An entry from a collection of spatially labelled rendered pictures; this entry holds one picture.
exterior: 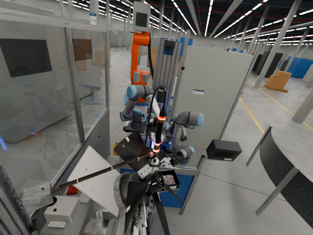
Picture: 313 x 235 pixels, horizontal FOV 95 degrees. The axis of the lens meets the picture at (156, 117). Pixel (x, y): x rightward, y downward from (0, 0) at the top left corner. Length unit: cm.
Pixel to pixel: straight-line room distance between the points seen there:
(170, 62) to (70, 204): 152
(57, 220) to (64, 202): 10
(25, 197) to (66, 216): 46
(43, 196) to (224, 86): 273
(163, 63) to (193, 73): 108
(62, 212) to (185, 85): 231
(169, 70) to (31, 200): 148
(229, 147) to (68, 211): 137
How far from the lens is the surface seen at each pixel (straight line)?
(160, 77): 169
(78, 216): 135
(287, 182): 247
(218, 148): 147
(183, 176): 177
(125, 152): 95
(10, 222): 90
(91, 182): 97
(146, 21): 468
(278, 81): 1314
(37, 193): 84
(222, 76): 282
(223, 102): 301
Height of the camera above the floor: 203
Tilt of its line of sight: 29 degrees down
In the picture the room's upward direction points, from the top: 9 degrees clockwise
